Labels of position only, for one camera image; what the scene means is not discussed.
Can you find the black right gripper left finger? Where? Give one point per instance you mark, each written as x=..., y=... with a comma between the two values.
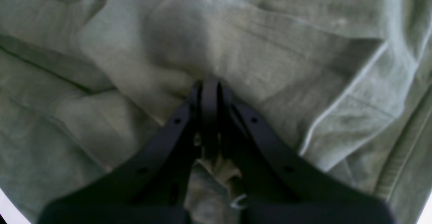
x=149, y=188

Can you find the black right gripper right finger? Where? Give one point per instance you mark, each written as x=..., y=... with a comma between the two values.
x=281, y=187

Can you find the green T-shirt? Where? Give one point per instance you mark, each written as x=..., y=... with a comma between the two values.
x=345, y=83

